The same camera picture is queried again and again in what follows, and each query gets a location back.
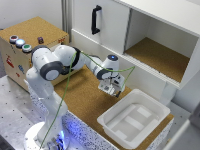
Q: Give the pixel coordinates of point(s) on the purple block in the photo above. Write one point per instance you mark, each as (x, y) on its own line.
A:
(40, 39)

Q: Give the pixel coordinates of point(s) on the green button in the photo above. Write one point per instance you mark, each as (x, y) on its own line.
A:
(26, 47)

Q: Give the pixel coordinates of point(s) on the wooden drawer box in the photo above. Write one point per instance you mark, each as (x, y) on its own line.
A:
(36, 28)

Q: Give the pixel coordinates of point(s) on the blue button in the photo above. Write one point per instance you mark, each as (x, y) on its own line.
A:
(20, 42)

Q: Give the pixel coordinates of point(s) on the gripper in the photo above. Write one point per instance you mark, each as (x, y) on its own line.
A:
(107, 85)

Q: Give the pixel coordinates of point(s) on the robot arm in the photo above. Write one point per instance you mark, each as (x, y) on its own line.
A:
(50, 63)

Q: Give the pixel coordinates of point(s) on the red button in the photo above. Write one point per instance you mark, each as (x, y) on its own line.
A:
(13, 38)

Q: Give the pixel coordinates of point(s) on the white cabinet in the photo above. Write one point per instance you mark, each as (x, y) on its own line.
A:
(156, 20)

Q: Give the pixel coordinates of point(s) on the white sliding door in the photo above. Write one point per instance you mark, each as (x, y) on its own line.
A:
(111, 20)

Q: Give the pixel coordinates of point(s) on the white plastic box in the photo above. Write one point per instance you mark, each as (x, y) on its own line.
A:
(133, 120)

